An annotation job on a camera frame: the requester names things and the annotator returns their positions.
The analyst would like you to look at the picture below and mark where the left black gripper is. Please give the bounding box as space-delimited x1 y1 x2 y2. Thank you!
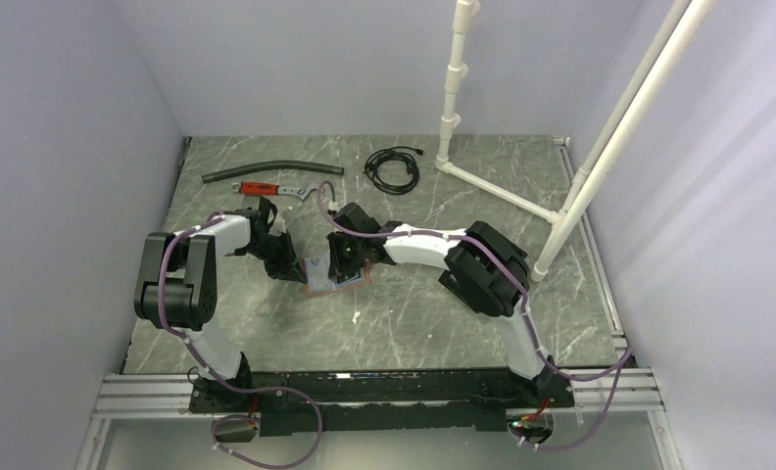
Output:
242 231 308 284

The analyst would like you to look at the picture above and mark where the brown leather card holder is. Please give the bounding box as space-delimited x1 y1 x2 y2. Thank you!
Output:
301 254 370 297

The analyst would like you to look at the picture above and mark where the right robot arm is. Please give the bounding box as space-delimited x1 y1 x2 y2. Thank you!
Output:
326 203 554 406

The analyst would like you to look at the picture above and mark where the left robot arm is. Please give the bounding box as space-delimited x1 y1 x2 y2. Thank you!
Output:
133 197 307 411

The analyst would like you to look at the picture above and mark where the red handled adjustable wrench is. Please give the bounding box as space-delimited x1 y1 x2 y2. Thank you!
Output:
231 181 318 201

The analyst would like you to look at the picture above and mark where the black rubber hose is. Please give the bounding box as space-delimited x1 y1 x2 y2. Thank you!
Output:
201 159 345 185

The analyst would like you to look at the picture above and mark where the coiled black cable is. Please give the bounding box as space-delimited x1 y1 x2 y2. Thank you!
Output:
363 146 424 196

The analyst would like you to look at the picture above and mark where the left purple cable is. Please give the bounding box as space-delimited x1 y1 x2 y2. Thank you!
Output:
157 211 326 470

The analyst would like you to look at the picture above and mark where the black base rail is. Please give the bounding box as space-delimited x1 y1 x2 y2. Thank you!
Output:
189 367 573 437

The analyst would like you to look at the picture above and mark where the aluminium extrusion frame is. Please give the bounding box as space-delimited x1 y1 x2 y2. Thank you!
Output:
75 367 684 469

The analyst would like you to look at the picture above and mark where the white pvc pipe frame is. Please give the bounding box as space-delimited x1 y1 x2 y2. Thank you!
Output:
434 1 712 281

